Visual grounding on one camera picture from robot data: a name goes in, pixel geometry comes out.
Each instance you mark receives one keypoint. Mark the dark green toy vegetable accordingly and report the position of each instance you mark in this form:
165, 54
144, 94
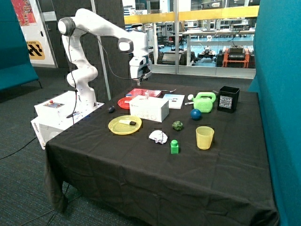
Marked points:
177, 125

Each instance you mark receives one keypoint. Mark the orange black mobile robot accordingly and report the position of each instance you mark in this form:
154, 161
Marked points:
236, 57

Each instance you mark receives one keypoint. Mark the yellow plastic cup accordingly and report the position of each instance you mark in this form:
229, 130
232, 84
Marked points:
204, 137

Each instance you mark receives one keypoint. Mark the teal partition wall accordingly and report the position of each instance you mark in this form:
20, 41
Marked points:
277, 47

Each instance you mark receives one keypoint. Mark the black tablecloth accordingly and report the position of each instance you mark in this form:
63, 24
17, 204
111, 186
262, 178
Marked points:
227, 185

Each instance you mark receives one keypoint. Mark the teal sofa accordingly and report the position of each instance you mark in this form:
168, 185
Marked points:
15, 66

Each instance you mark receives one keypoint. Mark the black square bin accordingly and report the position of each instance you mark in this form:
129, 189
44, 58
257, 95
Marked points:
228, 99

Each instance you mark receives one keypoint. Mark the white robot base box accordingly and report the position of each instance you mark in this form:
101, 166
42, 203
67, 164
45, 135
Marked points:
58, 114

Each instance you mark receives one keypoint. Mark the white cardboard box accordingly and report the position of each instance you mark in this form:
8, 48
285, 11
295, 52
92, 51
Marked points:
152, 108

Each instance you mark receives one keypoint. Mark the red plastic plate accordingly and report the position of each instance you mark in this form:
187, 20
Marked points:
124, 102

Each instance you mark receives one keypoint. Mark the light blue book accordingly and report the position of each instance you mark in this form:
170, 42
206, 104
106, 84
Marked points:
175, 100

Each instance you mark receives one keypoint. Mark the yellow plastic plate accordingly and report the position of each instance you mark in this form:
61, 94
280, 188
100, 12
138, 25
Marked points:
122, 129

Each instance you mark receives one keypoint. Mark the green toy block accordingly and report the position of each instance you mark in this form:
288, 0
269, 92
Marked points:
174, 147

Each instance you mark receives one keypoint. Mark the red book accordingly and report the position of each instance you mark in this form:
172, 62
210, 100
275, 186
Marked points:
136, 92

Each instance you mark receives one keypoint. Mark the yellow highlighter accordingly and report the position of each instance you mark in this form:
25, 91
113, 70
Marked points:
127, 122

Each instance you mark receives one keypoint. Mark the yellow black warning sign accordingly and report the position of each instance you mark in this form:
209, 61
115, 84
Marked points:
35, 50

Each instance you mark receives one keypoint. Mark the green toy watering can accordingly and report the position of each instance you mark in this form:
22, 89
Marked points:
203, 101

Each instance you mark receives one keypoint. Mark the red poster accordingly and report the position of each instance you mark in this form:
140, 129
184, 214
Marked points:
24, 12

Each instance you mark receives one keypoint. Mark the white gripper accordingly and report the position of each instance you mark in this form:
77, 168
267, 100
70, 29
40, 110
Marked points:
140, 68

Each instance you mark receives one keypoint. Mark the dark blue small object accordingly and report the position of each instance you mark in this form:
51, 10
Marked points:
111, 109

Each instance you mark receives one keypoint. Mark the crumpled white paper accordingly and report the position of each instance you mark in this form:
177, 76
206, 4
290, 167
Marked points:
158, 136

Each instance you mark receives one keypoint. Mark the blue ball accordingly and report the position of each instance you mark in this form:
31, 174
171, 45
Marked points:
195, 114

